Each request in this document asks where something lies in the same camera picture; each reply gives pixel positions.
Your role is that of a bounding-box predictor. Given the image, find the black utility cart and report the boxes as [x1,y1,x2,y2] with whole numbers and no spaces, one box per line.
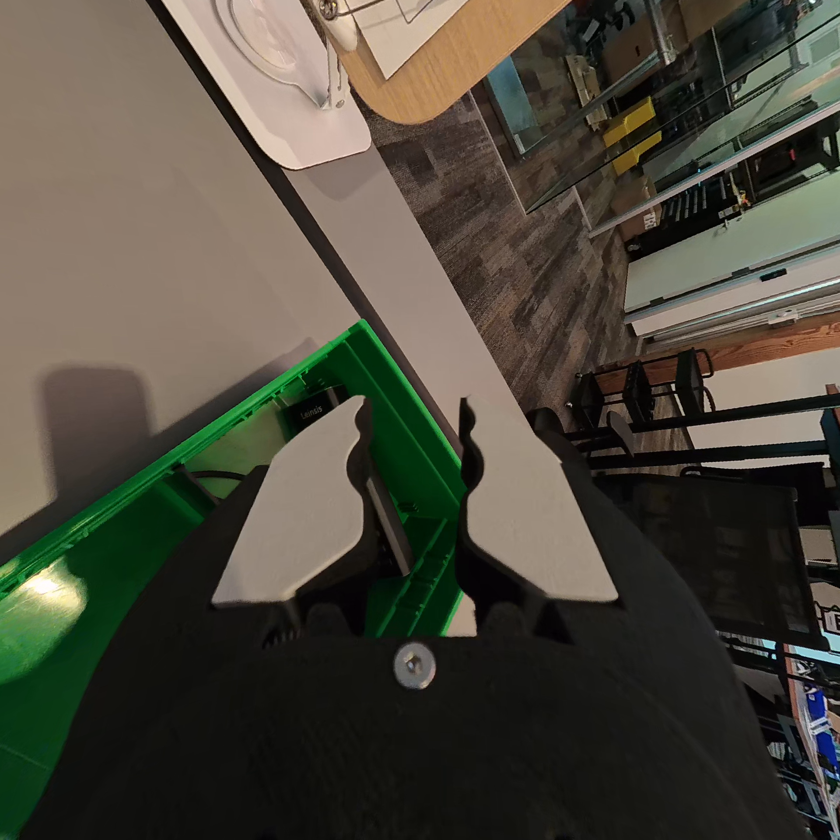
[567,348,716,460]

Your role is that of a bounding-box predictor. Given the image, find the wooden display board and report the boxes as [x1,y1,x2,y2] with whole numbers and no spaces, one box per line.
[333,0,572,126]

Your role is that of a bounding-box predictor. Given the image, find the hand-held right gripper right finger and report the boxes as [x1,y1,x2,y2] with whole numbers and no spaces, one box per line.
[455,394,621,624]

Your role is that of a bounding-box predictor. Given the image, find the white door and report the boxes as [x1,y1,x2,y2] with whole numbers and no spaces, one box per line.
[623,190,840,336]

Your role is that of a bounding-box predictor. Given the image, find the green plastic bin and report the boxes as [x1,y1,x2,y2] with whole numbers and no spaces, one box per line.
[0,319,468,840]

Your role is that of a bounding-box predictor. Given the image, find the yellow plastic box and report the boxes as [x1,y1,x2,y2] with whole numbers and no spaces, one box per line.
[613,131,664,177]
[602,97,657,148]

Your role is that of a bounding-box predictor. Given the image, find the black usb hub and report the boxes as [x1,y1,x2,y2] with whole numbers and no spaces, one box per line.
[289,389,416,578]

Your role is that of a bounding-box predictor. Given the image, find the cardboard box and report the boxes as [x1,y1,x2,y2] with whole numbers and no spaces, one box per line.
[613,176,664,244]

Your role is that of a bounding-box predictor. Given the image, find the black office chair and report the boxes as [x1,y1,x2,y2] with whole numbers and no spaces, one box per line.
[525,407,829,652]

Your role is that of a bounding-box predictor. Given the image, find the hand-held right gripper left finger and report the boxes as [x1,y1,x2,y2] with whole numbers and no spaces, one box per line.
[209,394,385,618]

